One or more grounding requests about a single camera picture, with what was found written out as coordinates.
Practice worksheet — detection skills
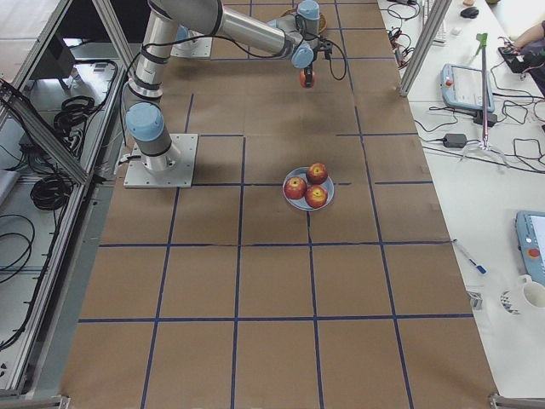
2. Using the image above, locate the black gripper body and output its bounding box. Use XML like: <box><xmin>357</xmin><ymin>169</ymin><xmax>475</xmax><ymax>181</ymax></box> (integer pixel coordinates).
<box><xmin>303</xmin><ymin>50</ymin><xmax>316</xmax><ymax>75</ymax></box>

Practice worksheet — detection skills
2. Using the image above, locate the red yellow apple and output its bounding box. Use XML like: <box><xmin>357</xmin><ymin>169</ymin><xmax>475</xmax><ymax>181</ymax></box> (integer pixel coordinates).
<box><xmin>299</xmin><ymin>70</ymin><xmax>316</xmax><ymax>89</ymax></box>

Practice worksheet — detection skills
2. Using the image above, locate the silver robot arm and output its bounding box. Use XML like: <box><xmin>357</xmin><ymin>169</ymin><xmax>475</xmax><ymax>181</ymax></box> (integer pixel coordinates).
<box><xmin>175</xmin><ymin>25</ymin><xmax>191</xmax><ymax>42</ymax></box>
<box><xmin>122</xmin><ymin>1</ymin><xmax>321</xmax><ymax>171</ymax></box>

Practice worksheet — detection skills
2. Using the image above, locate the wicker basket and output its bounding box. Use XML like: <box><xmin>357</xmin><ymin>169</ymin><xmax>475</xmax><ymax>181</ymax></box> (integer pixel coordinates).
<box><xmin>281</xmin><ymin>9</ymin><xmax>327</xmax><ymax>34</ymax></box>

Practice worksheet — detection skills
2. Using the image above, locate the light blue plate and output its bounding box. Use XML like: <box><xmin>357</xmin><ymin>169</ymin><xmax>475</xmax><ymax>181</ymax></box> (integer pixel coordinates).
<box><xmin>283</xmin><ymin>167</ymin><xmax>335</xmax><ymax>211</ymax></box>

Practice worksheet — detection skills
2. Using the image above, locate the red apple plate top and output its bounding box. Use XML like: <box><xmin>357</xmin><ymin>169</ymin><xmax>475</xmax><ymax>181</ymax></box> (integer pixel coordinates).
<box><xmin>306</xmin><ymin>163</ymin><xmax>329</xmax><ymax>185</ymax></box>

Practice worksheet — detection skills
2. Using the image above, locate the red apple plate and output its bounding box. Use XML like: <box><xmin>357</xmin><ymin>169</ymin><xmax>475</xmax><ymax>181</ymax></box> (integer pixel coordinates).
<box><xmin>305</xmin><ymin>185</ymin><xmax>329</xmax><ymax>209</ymax></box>
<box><xmin>306</xmin><ymin>163</ymin><xmax>329</xmax><ymax>185</ymax></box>
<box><xmin>283</xmin><ymin>176</ymin><xmax>307</xmax><ymax>200</ymax></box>

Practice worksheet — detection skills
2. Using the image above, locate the red apple plate left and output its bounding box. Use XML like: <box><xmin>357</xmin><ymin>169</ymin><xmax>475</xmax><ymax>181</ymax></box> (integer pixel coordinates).
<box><xmin>283</xmin><ymin>176</ymin><xmax>307</xmax><ymax>200</ymax></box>

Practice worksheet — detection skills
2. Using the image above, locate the red apple plate front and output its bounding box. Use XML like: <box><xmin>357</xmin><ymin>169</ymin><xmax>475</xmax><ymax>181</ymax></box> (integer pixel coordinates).
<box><xmin>305</xmin><ymin>185</ymin><xmax>329</xmax><ymax>209</ymax></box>

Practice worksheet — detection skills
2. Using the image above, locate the teach pendant tablet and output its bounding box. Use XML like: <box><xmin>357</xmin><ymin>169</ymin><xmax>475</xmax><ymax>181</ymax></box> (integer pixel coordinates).
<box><xmin>440</xmin><ymin>64</ymin><xmax>483</xmax><ymax>111</ymax></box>

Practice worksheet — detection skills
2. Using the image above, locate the black power adapter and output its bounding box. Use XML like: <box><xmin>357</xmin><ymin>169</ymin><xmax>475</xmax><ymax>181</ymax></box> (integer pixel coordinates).
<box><xmin>442</xmin><ymin>133</ymin><xmax>468</xmax><ymax>148</ymax></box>

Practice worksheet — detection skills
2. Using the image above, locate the black computer mouse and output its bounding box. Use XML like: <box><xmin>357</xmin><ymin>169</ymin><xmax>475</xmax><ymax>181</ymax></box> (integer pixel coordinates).
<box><xmin>460</xmin><ymin>6</ymin><xmax>479</xmax><ymax>20</ymax></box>

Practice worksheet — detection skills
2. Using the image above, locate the reacher grabber stick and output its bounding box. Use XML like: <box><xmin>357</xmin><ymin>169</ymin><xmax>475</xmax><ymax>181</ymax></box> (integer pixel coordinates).
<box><xmin>462</xmin><ymin>32</ymin><xmax>510</xmax><ymax>168</ymax></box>

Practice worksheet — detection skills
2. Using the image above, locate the blue white pen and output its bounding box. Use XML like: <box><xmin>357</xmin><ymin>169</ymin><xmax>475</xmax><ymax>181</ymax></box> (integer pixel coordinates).
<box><xmin>452</xmin><ymin>239</ymin><xmax>487</xmax><ymax>275</ymax></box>

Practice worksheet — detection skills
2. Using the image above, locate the white mug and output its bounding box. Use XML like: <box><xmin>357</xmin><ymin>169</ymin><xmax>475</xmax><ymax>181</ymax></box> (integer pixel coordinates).
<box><xmin>499</xmin><ymin>274</ymin><xmax>544</xmax><ymax>315</ymax></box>

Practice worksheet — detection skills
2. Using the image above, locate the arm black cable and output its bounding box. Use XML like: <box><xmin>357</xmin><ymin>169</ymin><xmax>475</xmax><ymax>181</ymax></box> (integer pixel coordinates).
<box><xmin>297</xmin><ymin>16</ymin><xmax>347</xmax><ymax>81</ymax></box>

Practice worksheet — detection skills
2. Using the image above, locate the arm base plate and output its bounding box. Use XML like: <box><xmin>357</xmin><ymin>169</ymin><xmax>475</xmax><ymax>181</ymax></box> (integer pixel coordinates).
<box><xmin>170</xmin><ymin>38</ymin><xmax>212</xmax><ymax>60</ymax></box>
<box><xmin>123</xmin><ymin>134</ymin><xmax>198</xmax><ymax>188</ymax></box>

